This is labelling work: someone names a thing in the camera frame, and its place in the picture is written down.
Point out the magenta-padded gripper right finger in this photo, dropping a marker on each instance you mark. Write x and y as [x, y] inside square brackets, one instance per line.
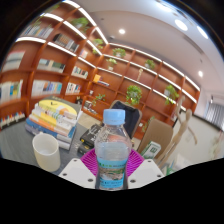
[145, 171]

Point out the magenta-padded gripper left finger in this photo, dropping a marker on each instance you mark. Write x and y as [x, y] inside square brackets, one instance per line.
[76, 171]

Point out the clear blue-capped water bottle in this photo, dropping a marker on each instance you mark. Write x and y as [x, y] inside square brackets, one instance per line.
[112, 153]

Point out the tall green-white drink carton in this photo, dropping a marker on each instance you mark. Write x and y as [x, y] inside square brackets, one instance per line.
[151, 149]

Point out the cream plastic cup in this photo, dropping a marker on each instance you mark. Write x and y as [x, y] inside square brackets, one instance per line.
[46, 151]

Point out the dark book stack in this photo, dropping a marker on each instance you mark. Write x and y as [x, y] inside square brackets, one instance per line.
[90, 135]

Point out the brown chair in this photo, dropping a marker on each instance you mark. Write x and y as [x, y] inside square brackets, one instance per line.
[156, 133]

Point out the black office chair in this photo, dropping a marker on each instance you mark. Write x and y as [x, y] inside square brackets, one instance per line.
[130, 116]

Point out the colourful book stack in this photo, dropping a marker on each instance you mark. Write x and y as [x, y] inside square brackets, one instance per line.
[53, 116]

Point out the white partition counter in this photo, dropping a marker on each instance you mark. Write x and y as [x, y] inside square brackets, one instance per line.
[203, 148]

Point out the grey window curtain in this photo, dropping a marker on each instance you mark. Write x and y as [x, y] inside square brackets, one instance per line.
[215, 113]

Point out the wooden shelf unit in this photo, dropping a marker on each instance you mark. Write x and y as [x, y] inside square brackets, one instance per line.
[66, 66]

